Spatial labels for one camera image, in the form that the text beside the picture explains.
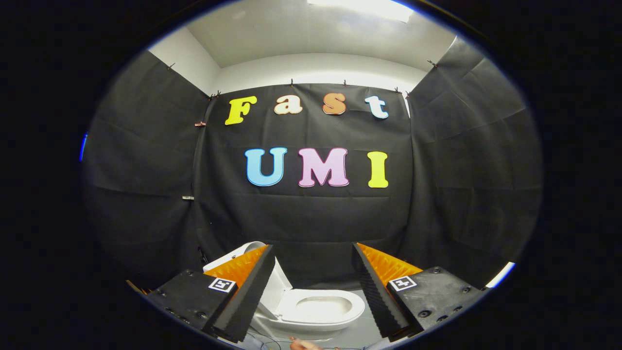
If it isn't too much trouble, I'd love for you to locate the black backdrop cloth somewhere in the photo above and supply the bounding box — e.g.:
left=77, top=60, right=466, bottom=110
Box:
left=83, top=36, right=542, bottom=291

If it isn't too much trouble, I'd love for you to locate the white ceramic toilet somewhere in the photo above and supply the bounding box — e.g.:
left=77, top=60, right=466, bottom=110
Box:
left=203, top=245, right=366, bottom=341

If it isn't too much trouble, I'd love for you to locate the white toilet seat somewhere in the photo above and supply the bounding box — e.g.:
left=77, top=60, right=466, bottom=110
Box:
left=277, top=289, right=366, bottom=325

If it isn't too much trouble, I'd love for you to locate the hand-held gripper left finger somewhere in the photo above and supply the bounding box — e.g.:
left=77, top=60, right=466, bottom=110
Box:
left=146, top=245, right=276, bottom=344

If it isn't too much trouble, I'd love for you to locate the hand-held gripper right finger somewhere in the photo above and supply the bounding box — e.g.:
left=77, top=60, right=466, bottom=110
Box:
left=351, top=243, right=488, bottom=342

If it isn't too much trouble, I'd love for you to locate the white toilet lid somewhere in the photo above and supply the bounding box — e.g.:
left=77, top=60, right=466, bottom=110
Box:
left=228, top=241, right=294, bottom=319

